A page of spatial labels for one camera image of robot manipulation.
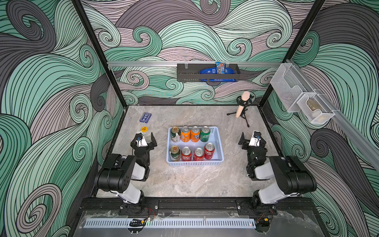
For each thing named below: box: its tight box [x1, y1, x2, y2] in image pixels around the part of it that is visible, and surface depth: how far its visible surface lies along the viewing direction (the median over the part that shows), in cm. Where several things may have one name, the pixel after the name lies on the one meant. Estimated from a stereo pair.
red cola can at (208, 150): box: [203, 142, 216, 160], surface depth 87 cm
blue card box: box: [139, 112, 152, 124], surface depth 113 cm
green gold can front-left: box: [169, 145, 181, 162], surface depth 85 cm
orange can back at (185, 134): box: [180, 126, 191, 143], surface depth 94 cm
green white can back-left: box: [170, 126, 182, 143], surface depth 94 cm
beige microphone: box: [235, 90, 251, 119], surface depth 91 cm
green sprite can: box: [199, 125, 211, 143], surface depth 94 cm
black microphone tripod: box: [226, 92, 256, 128], surface depth 94 cm
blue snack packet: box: [198, 61, 237, 82], surface depth 94 cm
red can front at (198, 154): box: [193, 147, 205, 162], surface depth 83 cm
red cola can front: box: [181, 146, 192, 162], surface depth 84 cm
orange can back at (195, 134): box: [190, 125, 201, 143], surface depth 94 cm
